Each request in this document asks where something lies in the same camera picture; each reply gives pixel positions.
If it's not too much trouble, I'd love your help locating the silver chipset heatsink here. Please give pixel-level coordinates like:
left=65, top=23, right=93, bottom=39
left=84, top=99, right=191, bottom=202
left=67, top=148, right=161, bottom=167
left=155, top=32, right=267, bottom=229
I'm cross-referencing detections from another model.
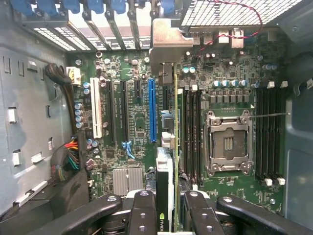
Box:
left=112, top=167, right=144, bottom=196

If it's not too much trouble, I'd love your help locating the CPU socket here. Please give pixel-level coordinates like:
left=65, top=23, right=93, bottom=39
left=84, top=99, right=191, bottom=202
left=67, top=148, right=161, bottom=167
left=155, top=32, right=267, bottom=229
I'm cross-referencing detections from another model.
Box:
left=204, top=109, right=254, bottom=177

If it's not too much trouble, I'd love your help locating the black RAM slot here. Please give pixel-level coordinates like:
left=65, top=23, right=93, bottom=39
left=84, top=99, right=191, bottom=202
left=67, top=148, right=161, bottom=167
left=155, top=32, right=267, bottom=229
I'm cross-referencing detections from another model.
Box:
left=198, top=85, right=205, bottom=188
left=270, top=83, right=278, bottom=187
left=277, top=82, right=286, bottom=187
left=256, top=83, right=264, bottom=187
left=191, top=85, right=198, bottom=186
left=263, top=83, right=270, bottom=187
left=184, top=85, right=191, bottom=184

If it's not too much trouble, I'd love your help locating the blue expansion slot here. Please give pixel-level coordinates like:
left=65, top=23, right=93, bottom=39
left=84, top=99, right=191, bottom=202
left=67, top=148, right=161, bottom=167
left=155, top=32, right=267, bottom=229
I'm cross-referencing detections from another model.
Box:
left=148, top=78, right=157, bottom=144

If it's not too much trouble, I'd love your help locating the long black expansion slot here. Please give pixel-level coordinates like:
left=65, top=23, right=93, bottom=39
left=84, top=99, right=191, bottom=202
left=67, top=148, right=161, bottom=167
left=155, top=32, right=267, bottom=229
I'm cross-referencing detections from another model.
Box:
left=105, top=80, right=117, bottom=145
left=119, top=80, right=130, bottom=142

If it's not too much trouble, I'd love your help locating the white expansion slot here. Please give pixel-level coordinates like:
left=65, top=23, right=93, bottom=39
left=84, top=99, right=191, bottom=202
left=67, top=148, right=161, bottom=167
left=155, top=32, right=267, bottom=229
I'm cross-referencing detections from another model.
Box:
left=89, top=77, right=103, bottom=139

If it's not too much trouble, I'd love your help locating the socket locking lever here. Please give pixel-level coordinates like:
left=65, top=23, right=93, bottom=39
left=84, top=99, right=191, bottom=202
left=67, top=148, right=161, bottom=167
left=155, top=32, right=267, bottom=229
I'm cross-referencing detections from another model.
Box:
left=251, top=112, right=291, bottom=118

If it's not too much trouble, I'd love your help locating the short black expansion slot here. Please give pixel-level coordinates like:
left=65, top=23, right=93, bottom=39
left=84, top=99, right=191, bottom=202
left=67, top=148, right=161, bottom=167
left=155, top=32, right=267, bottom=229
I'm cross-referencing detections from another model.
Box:
left=134, top=79, right=142, bottom=98

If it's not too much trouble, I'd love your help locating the green motherboard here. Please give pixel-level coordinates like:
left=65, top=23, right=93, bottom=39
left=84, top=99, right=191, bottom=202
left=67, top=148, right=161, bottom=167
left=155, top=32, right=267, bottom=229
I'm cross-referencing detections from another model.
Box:
left=66, top=48, right=287, bottom=216

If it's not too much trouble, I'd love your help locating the black open PC case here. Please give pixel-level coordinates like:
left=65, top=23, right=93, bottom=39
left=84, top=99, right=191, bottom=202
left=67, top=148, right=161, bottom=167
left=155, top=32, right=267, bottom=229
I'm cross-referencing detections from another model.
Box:
left=0, top=0, right=313, bottom=235

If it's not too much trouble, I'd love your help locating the sleeved power wire bundle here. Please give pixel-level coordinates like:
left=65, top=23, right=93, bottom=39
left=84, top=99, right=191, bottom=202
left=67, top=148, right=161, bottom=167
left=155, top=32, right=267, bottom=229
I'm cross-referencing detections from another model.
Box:
left=44, top=63, right=82, bottom=183

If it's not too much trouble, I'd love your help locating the red black twisted wire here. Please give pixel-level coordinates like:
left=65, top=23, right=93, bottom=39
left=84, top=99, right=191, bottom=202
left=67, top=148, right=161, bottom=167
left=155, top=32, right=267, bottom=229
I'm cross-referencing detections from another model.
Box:
left=195, top=0, right=264, bottom=59

